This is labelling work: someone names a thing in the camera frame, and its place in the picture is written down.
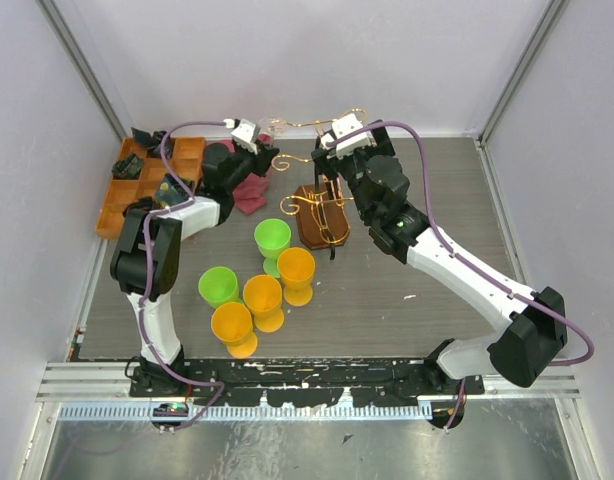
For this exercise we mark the dark navy folded cloth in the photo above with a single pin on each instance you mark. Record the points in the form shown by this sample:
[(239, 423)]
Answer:
[(151, 142)]

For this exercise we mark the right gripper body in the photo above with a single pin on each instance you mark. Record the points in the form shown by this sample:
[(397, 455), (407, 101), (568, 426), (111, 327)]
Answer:
[(352, 165)]

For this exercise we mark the orange goblet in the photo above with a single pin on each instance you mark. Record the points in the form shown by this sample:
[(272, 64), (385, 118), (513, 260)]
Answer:
[(232, 324), (297, 267), (263, 296)]

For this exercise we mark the green goblet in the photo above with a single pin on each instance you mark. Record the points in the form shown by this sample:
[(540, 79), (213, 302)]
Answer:
[(272, 237), (218, 286)]

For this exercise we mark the gold wire glass rack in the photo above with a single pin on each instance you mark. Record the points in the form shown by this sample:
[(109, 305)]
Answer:
[(319, 207)]

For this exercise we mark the blue yellow floral cloth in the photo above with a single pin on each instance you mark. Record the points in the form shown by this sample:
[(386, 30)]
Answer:
[(170, 192)]

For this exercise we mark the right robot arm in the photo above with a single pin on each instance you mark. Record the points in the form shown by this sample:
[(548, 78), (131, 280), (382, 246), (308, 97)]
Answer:
[(526, 334)]

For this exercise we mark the clear wine glass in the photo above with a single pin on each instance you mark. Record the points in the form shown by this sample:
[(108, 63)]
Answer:
[(270, 129)]

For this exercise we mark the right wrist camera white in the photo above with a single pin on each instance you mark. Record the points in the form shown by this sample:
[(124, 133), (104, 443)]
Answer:
[(342, 127)]

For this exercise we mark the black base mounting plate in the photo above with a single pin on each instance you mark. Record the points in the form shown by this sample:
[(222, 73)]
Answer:
[(307, 382)]

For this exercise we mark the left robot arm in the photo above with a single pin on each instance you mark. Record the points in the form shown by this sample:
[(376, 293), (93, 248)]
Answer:
[(146, 259)]

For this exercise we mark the dark green patterned cloth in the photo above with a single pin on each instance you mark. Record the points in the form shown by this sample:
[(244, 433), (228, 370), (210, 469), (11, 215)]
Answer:
[(128, 168)]

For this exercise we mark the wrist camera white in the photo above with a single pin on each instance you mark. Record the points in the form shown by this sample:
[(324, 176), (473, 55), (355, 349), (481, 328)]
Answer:
[(342, 127), (244, 133)]

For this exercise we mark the black red cloth bundle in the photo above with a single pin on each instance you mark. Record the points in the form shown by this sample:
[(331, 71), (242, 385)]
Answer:
[(142, 204)]

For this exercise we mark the maroon cloth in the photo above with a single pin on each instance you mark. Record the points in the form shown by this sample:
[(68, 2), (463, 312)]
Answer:
[(249, 196)]

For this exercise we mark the orange goblet front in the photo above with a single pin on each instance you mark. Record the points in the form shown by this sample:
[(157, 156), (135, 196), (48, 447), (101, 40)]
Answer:
[(232, 324)]

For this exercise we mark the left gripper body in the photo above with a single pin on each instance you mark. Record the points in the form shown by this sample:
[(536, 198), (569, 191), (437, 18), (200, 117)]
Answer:
[(246, 163)]

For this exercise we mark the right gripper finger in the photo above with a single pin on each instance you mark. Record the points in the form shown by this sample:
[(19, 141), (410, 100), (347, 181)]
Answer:
[(381, 140), (319, 157)]

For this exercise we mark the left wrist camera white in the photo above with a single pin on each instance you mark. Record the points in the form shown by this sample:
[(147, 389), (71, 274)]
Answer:
[(244, 133)]

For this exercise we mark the wooden compartment tray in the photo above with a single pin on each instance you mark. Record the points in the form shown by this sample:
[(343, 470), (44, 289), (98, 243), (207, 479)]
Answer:
[(186, 162)]

